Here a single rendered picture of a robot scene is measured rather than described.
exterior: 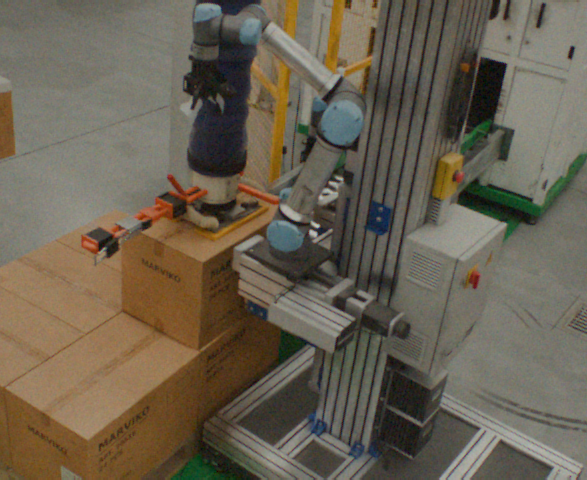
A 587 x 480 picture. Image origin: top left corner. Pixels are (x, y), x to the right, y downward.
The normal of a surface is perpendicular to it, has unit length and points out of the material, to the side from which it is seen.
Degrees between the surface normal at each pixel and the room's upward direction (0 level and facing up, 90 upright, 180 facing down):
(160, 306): 90
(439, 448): 0
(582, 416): 0
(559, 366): 0
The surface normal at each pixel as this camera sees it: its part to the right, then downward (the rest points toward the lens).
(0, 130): 0.77, 0.38
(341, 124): -0.13, 0.37
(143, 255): -0.56, 0.37
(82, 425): 0.11, -0.86
